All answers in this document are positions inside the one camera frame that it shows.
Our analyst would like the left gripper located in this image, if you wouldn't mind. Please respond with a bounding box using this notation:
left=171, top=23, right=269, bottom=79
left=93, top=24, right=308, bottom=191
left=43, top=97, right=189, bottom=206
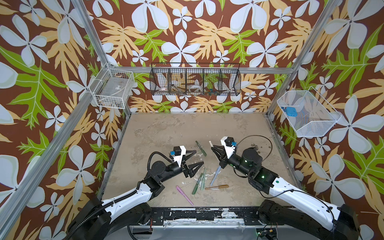
left=159, top=150, right=203, bottom=185

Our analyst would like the dark green pen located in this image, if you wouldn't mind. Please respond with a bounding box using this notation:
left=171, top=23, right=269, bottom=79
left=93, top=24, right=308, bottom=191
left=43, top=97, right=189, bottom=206
left=192, top=173, right=204, bottom=195
left=195, top=141, right=207, bottom=157

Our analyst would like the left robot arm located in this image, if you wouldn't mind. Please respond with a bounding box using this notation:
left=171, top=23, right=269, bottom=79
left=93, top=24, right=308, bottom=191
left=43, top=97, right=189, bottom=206
left=65, top=146, right=204, bottom=240

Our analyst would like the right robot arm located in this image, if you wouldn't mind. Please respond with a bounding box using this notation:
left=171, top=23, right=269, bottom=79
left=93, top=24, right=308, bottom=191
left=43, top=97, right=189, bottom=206
left=211, top=145, right=361, bottom=240

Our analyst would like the blue pen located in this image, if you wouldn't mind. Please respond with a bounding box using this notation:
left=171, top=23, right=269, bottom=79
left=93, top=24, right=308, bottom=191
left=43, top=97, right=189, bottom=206
left=210, top=166, right=222, bottom=187

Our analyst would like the brown pen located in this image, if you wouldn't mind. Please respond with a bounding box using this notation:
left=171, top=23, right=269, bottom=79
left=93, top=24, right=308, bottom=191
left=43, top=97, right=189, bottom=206
left=205, top=185, right=229, bottom=190

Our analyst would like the pink pen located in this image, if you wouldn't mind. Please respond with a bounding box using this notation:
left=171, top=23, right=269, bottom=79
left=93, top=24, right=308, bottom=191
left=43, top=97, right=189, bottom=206
left=176, top=186, right=194, bottom=206

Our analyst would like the white tape roll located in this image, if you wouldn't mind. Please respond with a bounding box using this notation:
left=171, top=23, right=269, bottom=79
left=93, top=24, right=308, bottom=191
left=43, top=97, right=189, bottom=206
left=189, top=85, right=203, bottom=93

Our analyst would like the blue object in basket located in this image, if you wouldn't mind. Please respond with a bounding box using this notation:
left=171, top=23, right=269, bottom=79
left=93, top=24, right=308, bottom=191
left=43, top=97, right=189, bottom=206
left=284, top=107, right=298, bottom=118

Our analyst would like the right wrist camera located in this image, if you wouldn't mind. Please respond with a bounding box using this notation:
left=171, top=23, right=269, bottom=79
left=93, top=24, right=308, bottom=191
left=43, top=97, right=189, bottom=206
left=221, top=137, right=237, bottom=159

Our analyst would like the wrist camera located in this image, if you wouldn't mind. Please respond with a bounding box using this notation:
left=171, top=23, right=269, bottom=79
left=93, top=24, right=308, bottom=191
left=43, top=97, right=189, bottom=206
left=221, top=137, right=237, bottom=159
left=170, top=146, right=187, bottom=167

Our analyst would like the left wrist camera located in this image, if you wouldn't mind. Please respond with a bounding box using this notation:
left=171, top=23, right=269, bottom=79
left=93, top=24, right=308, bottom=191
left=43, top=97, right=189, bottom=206
left=170, top=146, right=187, bottom=167

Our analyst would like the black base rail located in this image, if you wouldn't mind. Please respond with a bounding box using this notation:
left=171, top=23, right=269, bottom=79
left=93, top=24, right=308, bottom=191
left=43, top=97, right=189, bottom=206
left=128, top=206, right=271, bottom=226

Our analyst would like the black wire basket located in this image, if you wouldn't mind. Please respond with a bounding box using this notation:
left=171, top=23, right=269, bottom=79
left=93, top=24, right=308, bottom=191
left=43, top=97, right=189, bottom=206
left=149, top=63, right=242, bottom=96

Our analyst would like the white wire basket right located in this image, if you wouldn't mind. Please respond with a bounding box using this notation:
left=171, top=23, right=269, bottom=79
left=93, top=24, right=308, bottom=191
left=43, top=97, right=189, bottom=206
left=277, top=87, right=342, bottom=138

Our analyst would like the white wire basket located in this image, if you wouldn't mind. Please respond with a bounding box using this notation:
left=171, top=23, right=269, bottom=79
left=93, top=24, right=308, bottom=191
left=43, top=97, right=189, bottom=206
left=90, top=68, right=135, bottom=109
left=277, top=87, right=342, bottom=138

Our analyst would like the white wire basket left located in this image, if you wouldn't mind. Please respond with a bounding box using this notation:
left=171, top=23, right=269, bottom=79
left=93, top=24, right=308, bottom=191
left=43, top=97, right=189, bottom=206
left=90, top=68, right=135, bottom=109

